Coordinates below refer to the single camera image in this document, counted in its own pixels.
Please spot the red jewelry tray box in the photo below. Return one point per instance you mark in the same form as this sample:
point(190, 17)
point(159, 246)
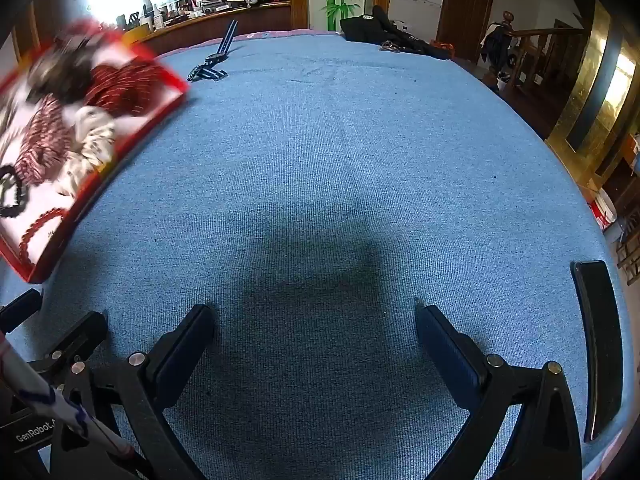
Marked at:
point(150, 67)

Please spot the white spray bottle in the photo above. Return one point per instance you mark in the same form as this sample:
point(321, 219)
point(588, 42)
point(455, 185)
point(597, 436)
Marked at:
point(145, 0)

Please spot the brown wooden door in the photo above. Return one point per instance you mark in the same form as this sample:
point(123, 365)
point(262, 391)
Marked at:
point(467, 10)

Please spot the gold pillar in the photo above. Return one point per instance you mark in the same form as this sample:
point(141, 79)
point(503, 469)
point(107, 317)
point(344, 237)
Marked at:
point(595, 75)

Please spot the red striped cloth roll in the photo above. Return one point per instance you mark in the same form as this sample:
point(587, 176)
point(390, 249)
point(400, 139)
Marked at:
point(45, 135)

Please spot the black curved strip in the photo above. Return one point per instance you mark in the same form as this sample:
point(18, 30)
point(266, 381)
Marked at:
point(597, 345)

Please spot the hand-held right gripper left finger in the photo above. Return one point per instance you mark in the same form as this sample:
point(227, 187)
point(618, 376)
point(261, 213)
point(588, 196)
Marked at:
point(182, 355)

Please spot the dark grey bead pile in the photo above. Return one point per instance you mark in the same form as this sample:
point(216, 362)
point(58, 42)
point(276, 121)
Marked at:
point(60, 70)

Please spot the blue tablecloth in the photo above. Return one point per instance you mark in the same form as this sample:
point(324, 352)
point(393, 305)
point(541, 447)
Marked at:
point(325, 160)

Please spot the key bunch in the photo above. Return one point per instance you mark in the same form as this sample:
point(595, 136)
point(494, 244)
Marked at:
point(389, 47)

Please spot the wooden stair railing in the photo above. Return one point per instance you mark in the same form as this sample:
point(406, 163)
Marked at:
point(545, 45)

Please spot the black bag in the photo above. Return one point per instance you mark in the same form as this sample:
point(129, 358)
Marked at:
point(380, 30)

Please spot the hanging jacket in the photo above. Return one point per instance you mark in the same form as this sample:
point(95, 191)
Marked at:
point(495, 42)

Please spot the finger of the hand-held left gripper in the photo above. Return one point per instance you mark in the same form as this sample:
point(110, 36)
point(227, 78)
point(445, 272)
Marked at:
point(82, 332)
point(20, 307)

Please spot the wooden counter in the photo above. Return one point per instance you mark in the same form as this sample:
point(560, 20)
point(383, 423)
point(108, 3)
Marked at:
point(235, 22)

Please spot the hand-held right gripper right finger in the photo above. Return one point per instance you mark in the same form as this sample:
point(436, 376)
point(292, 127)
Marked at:
point(447, 352)

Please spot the white red bucket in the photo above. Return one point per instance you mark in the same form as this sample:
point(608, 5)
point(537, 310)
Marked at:
point(602, 210)

